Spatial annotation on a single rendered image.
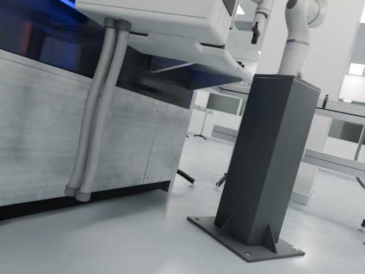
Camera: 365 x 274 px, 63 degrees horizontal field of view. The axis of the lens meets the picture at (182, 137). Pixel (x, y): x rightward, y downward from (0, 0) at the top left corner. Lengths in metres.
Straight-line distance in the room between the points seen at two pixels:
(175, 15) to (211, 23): 0.11
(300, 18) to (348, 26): 1.82
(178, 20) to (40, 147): 0.68
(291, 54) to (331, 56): 1.74
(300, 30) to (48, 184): 1.36
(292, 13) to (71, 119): 1.16
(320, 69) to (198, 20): 2.54
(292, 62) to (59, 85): 1.10
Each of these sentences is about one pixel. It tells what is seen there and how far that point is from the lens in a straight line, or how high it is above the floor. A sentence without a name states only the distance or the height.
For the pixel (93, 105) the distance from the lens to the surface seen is 1.06.
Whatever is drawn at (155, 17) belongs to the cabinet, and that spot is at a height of 0.81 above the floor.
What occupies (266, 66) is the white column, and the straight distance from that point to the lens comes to 3.42.
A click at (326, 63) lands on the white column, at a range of 3.35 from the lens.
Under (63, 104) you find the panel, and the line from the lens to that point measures 1.24.
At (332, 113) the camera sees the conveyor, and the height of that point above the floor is 0.86.
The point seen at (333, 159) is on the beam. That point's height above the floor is 0.52.
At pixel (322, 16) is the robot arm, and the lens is 1.78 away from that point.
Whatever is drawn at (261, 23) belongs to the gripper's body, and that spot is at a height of 1.20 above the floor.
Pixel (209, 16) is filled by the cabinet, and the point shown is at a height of 0.83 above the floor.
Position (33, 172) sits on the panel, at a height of 0.21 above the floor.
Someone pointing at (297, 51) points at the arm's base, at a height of 1.00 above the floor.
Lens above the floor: 0.54
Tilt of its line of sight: 4 degrees down
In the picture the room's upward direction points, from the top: 14 degrees clockwise
